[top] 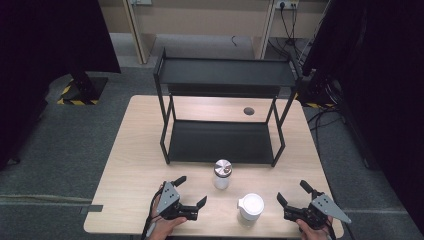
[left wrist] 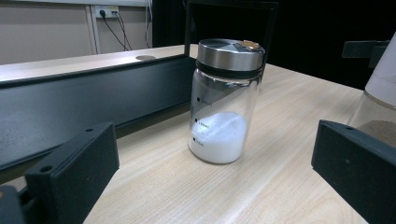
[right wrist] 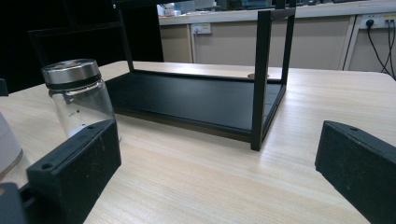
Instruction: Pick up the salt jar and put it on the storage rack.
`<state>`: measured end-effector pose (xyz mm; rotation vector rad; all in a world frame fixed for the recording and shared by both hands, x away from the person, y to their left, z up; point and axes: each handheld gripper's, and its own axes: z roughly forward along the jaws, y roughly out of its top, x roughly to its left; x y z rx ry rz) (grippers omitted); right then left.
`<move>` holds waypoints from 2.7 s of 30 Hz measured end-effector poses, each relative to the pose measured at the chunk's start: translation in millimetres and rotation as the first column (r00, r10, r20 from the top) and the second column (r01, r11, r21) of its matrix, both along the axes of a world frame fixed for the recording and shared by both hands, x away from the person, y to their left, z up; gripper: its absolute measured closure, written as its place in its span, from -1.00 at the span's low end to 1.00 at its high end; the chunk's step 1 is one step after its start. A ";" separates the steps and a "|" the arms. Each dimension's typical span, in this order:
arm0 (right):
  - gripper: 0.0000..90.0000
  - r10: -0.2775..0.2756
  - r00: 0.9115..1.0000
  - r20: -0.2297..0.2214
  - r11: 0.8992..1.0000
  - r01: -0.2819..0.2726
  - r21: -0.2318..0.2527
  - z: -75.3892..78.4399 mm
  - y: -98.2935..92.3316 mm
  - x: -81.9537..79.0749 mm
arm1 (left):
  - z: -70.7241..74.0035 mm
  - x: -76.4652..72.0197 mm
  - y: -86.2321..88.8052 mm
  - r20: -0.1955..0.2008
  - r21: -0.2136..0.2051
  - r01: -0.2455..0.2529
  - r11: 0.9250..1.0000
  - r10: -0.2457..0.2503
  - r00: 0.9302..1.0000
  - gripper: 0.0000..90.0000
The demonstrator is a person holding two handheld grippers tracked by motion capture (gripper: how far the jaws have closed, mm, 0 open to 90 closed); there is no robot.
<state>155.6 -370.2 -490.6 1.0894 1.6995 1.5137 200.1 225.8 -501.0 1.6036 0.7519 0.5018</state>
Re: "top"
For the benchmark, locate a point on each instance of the black two-tier metal shelf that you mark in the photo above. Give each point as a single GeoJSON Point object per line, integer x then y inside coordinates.
{"type": "Point", "coordinates": [220, 141]}

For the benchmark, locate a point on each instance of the grey floor tape strip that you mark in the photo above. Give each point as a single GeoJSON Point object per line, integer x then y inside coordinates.
{"type": "Point", "coordinates": [91, 209]}

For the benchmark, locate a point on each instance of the person's left hand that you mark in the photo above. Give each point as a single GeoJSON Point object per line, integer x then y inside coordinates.
{"type": "Point", "coordinates": [166, 227]}

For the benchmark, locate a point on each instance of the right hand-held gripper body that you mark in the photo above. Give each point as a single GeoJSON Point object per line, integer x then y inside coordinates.
{"type": "Point", "coordinates": [325, 206]}

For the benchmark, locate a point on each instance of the jar with white lid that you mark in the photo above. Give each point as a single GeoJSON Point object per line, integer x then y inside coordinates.
{"type": "Point", "coordinates": [250, 208]}

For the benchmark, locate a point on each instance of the stand base with hazard tape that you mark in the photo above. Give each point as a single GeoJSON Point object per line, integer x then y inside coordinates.
{"type": "Point", "coordinates": [318, 95]}
{"type": "Point", "coordinates": [85, 90]}

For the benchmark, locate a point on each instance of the person's right hand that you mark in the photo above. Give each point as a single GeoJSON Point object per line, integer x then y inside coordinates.
{"type": "Point", "coordinates": [310, 233]}

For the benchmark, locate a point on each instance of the glass jar with silver lid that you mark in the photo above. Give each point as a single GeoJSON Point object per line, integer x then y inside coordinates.
{"type": "Point", "coordinates": [222, 173]}

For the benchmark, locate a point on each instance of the wall power socket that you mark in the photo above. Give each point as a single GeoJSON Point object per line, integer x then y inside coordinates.
{"type": "Point", "coordinates": [286, 4]}

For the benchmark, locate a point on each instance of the beige partition post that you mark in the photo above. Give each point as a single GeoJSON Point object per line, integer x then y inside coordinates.
{"type": "Point", "coordinates": [138, 33]}
{"type": "Point", "coordinates": [265, 33]}

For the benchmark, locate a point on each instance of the black curtain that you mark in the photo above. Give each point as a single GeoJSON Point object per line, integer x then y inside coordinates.
{"type": "Point", "coordinates": [383, 83]}
{"type": "Point", "coordinates": [50, 50]}

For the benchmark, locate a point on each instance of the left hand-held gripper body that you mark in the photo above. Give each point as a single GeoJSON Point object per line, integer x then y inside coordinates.
{"type": "Point", "coordinates": [167, 197]}

